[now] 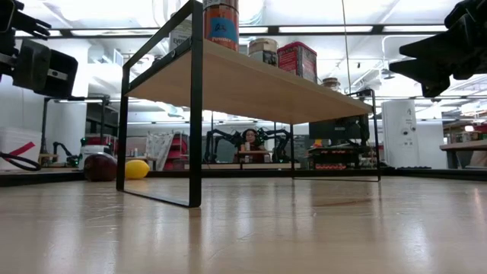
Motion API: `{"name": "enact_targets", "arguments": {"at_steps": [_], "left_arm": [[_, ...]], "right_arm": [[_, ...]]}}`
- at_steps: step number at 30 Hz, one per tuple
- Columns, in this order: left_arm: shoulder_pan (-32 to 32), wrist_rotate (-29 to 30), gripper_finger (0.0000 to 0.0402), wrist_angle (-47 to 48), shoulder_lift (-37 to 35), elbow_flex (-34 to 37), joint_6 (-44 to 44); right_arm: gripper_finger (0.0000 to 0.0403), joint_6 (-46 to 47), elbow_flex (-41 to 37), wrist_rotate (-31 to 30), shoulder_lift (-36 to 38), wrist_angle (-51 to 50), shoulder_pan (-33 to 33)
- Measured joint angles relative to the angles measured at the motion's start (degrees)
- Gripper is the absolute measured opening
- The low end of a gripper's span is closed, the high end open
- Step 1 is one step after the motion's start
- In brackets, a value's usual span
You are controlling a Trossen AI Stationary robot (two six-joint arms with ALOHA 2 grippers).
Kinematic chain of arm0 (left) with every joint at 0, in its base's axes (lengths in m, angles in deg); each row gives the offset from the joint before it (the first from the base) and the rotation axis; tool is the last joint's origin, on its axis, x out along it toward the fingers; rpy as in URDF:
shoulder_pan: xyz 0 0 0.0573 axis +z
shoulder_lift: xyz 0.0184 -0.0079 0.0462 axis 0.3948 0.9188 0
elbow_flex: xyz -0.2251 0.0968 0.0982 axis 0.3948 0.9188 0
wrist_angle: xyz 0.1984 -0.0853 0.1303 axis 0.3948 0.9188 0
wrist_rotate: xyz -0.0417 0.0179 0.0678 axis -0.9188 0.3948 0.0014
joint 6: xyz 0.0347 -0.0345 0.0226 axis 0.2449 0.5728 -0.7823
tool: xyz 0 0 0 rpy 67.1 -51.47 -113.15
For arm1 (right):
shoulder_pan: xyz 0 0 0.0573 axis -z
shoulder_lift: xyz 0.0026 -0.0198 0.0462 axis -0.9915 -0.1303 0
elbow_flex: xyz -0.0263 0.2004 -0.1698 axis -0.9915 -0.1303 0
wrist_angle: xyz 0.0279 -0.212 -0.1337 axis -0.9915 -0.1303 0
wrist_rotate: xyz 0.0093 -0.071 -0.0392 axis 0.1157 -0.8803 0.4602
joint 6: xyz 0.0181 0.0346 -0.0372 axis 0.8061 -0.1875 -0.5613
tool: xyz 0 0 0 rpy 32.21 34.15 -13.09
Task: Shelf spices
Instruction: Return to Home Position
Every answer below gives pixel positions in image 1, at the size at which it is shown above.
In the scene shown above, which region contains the person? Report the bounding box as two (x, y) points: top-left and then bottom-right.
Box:
(239, 128), (268, 164)

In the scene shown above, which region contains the orange label spice jar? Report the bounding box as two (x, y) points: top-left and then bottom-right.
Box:
(202, 0), (240, 53)

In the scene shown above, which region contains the white tall cabinet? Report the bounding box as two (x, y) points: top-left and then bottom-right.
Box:
(381, 99), (422, 169)

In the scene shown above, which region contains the red rolling cart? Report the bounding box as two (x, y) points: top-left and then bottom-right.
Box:
(163, 132), (190, 171)

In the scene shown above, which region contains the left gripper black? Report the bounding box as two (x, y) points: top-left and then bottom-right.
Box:
(0, 0), (79, 99)

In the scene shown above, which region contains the white lid seasoning jar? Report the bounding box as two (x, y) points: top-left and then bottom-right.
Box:
(168, 13), (193, 53)

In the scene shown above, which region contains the black cable loop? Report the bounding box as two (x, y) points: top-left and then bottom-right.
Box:
(0, 151), (42, 172)

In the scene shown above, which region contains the wooden shelf black metal frame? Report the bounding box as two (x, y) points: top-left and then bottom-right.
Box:
(116, 0), (381, 209)

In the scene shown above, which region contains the yellow lemon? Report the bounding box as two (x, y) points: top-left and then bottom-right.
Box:
(124, 159), (151, 180)

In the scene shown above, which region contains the red spice tin box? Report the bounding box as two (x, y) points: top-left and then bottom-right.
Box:
(277, 41), (319, 84)

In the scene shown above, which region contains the background wooden table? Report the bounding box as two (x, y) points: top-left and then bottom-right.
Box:
(440, 139), (487, 169)

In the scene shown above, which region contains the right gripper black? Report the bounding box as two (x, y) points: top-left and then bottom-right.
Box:
(388, 0), (487, 98)

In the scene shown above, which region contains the black computer monitor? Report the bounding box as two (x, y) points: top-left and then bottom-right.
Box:
(308, 116), (370, 141)

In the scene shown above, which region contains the small brown spice jar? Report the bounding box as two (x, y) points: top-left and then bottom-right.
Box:
(321, 77), (342, 94)

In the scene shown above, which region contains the black overhead frame bar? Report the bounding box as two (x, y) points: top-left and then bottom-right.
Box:
(14, 24), (450, 38)

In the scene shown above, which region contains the white bin red stripe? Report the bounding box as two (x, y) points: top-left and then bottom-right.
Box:
(0, 126), (43, 171)

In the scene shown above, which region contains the dark red round fruit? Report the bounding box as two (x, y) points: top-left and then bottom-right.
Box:
(83, 152), (118, 183)

